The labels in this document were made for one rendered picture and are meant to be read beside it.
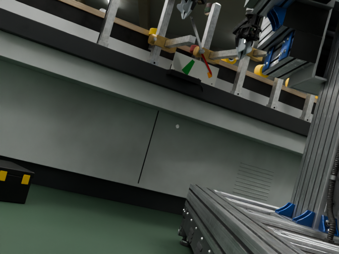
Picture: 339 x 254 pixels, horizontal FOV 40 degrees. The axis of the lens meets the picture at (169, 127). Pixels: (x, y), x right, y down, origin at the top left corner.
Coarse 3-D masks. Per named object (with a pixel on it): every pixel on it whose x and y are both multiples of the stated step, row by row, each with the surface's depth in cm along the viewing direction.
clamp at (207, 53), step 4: (196, 48) 230; (204, 48) 229; (196, 52) 228; (204, 52) 229; (208, 52) 230; (196, 56) 232; (200, 56) 229; (204, 56) 229; (208, 56) 231; (208, 60) 232; (212, 60) 232; (216, 60) 233
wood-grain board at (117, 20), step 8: (64, 0) 218; (72, 0) 220; (80, 8) 222; (88, 8) 223; (120, 24) 231; (128, 24) 233; (144, 32) 237; (184, 48) 248; (224, 64) 260; (248, 72) 267; (264, 80) 273; (288, 88) 281; (304, 96) 287
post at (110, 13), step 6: (114, 0) 208; (108, 6) 208; (114, 6) 208; (108, 12) 207; (114, 12) 208; (108, 18) 207; (114, 18) 208; (102, 24) 208; (108, 24) 207; (102, 30) 208; (108, 30) 208; (102, 36) 207; (108, 36) 208; (96, 42) 209; (102, 42) 206
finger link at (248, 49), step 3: (246, 42) 209; (249, 42) 208; (246, 45) 209; (249, 45) 208; (246, 48) 209; (249, 48) 207; (243, 51) 208; (246, 51) 208; (249, 51) 206; (243, 54) 209; (243, 57) 209
